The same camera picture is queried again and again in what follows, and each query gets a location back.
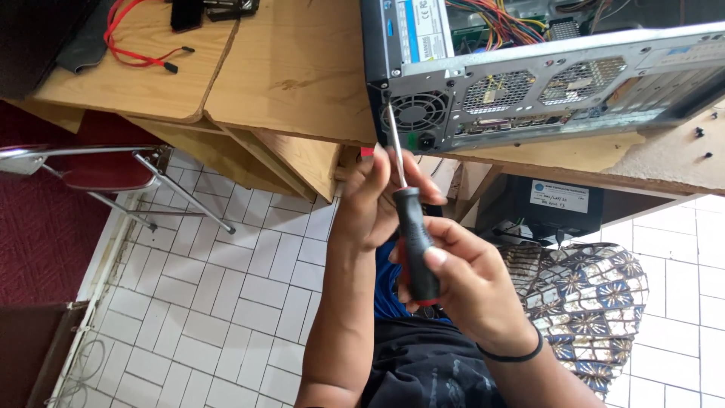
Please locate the person's left hand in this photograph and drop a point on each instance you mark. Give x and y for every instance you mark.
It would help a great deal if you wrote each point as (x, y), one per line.
(362, 198)

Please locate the person's right hand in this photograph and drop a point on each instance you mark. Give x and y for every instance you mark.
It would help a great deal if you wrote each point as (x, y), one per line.
(481, 294)

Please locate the black wristband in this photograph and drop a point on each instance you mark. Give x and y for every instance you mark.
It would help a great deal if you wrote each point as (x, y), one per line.
(512, 357)

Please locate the person's blue trousers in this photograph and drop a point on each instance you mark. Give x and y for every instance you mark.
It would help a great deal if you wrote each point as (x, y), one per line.
(386, 283)

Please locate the person's black shirt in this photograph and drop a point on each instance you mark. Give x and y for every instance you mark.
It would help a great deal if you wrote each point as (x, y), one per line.
(430, 368)

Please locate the black computer with white label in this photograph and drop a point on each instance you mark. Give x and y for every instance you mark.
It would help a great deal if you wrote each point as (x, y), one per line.
(538, 218)

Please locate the batik patterned cloth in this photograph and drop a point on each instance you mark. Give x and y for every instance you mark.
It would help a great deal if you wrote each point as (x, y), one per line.
(589, 306)

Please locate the silver power supply unit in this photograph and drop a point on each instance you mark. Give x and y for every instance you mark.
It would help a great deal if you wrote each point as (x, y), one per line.
(422, 31)

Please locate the grey open computer case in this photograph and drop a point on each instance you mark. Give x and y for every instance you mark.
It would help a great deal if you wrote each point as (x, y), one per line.
(566, 96)

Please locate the black hard drive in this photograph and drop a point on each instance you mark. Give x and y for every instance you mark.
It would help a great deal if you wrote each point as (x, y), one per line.
(232, 8)

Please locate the black rectangular device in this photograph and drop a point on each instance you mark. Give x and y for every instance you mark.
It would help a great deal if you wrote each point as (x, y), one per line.
(187, 14)

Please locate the metal chair with red seat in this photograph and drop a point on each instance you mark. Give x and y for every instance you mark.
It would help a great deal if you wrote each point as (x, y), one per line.
(107, 173)

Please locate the grey folded cloth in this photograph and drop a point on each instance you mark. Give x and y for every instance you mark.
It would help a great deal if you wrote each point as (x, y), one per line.
(85, 45)

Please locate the dark brown cabinet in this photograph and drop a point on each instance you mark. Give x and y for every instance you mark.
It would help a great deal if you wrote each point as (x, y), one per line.
(31, 357)

